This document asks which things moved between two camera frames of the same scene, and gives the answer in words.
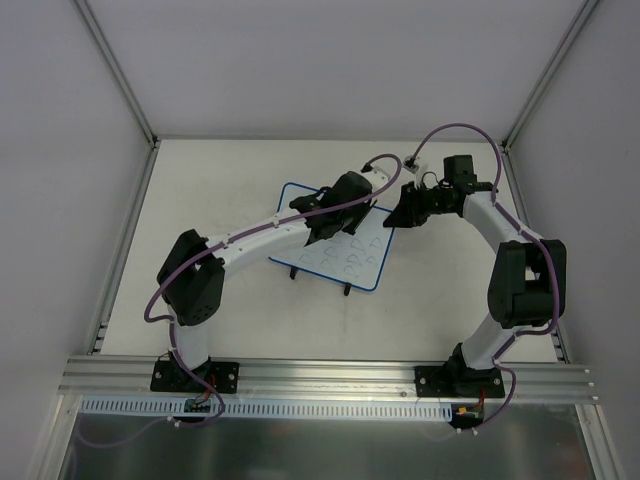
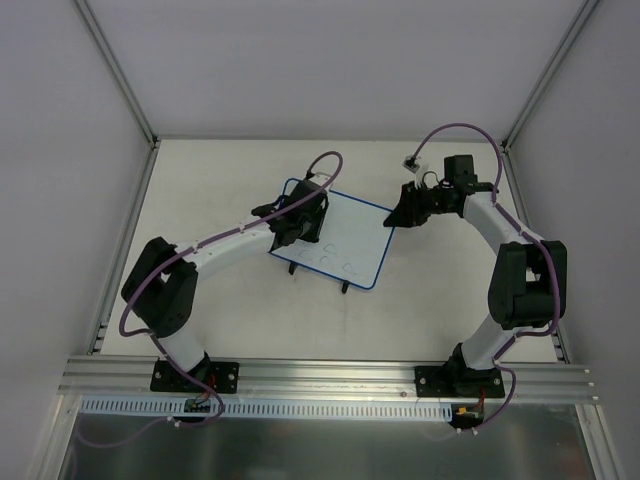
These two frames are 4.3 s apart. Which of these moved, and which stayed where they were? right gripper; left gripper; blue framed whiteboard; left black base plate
Moved: left gripper
Stayed: left black base plate; right gripper; blue framed whiteboard
